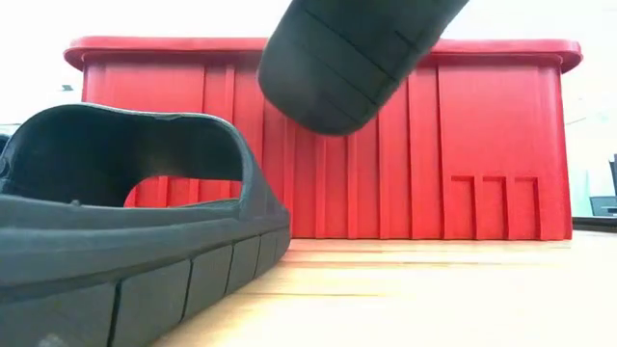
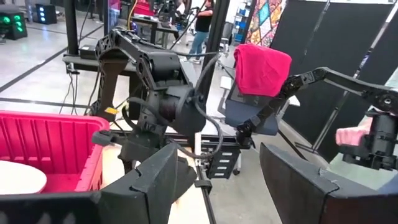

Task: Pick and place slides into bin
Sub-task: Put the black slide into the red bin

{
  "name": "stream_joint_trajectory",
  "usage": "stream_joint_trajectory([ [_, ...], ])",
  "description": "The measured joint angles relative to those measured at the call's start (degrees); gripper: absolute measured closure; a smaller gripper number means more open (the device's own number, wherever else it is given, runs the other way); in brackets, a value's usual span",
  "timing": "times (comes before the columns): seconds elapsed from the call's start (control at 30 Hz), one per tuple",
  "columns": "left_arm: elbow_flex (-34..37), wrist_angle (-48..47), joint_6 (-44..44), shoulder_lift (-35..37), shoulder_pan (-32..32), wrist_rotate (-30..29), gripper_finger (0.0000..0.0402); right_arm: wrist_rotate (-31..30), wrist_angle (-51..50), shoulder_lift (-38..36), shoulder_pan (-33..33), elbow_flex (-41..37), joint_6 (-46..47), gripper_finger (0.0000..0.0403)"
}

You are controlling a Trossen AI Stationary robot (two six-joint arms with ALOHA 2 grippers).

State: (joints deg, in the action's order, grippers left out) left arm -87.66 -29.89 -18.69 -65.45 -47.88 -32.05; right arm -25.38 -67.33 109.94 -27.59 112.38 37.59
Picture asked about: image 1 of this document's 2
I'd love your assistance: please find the red plastic bin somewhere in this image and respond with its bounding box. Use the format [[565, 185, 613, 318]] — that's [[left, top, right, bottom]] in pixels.
[[63, 35, 585, 242]]

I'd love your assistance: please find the dark grey chair back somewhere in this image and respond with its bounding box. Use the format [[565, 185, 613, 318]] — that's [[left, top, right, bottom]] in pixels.
[[588, 194, 617, 218]]

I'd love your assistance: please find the black aluminium table frame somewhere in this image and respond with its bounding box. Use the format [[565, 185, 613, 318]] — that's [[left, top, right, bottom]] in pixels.
[[571, 216, 617, 234]]

